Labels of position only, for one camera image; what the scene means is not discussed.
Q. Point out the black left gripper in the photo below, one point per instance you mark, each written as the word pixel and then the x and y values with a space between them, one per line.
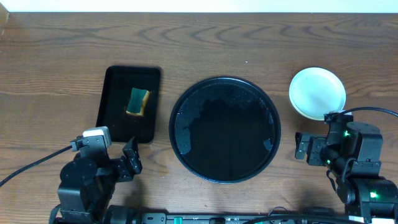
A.
pixel 125 169

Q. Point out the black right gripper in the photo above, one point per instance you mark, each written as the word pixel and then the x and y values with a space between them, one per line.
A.
pixel 316 144

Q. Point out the light blue plate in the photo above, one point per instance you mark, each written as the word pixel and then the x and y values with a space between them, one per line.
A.
pixel 315 91

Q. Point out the yellow green scrub sponge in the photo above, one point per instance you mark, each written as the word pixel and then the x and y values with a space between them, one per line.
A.
pixel 138 101

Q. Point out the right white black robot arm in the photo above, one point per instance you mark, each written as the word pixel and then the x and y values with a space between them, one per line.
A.
pixel 351 152

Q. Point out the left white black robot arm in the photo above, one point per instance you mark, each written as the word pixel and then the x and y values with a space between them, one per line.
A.
pixel 88 183

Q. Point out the rectangular black tray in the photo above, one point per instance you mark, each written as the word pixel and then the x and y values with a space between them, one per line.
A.
pixel 118 82

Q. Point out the round black tray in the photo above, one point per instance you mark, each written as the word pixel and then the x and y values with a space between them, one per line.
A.
pixel 225 129

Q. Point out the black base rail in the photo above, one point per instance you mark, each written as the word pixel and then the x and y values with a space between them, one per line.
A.
pixel 277 215

